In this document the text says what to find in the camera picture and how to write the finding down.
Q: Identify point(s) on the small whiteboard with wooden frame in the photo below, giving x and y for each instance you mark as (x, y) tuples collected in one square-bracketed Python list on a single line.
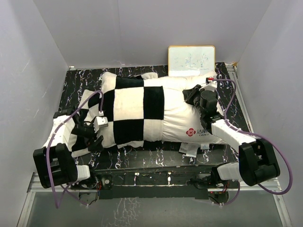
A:
[(190, 60)]

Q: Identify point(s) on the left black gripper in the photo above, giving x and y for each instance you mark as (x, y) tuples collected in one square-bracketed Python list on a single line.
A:
[(96, 145)]

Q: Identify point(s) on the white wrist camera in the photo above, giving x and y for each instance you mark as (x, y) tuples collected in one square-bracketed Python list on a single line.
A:
[(100, 121), (210, 84)]

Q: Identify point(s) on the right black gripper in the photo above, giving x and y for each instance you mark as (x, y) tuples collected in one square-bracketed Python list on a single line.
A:
[(187, 94)]

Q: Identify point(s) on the white pillow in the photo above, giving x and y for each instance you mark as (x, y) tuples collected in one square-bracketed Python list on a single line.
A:
[(180, 121)]

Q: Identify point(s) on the aluminium frame rail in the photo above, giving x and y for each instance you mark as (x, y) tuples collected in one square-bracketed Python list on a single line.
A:
[(157, 196)]

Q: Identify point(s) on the black white checkered pillowcase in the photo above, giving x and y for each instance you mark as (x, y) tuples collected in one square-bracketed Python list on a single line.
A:
[(123, 101)]

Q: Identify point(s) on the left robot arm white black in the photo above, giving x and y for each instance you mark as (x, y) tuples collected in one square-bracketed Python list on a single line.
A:
[(71, 136)]

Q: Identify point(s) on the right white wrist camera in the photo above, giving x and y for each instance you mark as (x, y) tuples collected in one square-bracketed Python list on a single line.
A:
[(210, 84)]

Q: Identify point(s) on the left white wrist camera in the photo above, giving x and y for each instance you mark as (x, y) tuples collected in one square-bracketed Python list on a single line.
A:
[(100, 121)]

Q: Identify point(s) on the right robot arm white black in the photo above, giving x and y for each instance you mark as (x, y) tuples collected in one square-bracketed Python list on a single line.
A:
[(257, 160)]

